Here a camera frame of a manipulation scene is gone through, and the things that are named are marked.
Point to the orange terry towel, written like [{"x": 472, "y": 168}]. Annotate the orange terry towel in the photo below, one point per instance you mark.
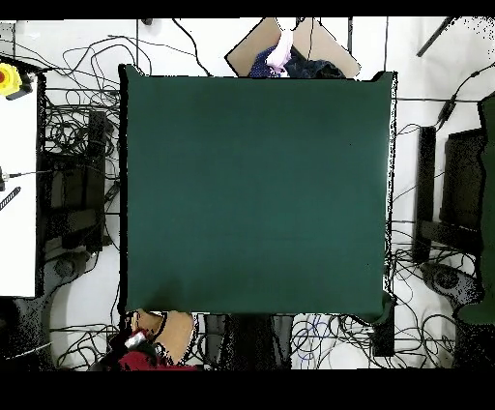
[{"x": 178, "y": 336}]

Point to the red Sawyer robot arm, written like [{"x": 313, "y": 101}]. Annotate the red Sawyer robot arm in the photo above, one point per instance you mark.
[{"x": 135, "y": 361}]

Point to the dark green table cloth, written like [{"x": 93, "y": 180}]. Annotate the dark green table cloth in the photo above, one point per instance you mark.
[{"x": 270, "y": 193}]

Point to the blue dotted garment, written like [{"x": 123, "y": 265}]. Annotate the blue dotted garment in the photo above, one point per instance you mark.
[{"x": 261, "y": 64}]

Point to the dark navy garment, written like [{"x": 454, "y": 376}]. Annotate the dark navy garment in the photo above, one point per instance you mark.
[{"x": 313, "y": 69}]

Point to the black equipment stand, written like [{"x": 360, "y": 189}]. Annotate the black equipment stand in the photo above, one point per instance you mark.
[
  {"x": 94, "y": 174},
  {"x": 425, "y": 174}
]

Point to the white pink garment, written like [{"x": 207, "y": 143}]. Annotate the white pink garment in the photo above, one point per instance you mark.
[{"x": 281, "y": 50}]

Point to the brown cardboard box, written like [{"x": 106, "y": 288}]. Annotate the brown cardboard box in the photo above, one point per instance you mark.
[{"x": 247, "y": 46}]

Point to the grey stand base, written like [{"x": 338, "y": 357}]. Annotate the grey stand base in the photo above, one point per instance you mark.
[
  {"x": 65, "y": 267},
  {"x": 446, "y": 278}
]

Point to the white desk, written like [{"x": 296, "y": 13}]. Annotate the white desk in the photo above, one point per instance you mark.
[{"x": 17, "y": 193}]

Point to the dark green draped fabric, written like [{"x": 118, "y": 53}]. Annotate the dark green draped fabric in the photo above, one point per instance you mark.
[{"x": 488, "y": 193}]

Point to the black rod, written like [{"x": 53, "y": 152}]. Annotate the black rod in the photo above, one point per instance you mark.
[{"x": 435, "y": 38}]

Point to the black button holder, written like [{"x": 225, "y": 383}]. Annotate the black button holder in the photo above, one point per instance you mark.
[{"x": 24, "y": 87}]

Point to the yellow emergency stop button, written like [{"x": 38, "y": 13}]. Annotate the yellow emergency stop button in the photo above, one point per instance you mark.
[{"x": 7, "y": 79}]

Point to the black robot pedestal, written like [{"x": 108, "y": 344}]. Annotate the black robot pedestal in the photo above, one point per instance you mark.
[{"x": 247, "y": 340}]

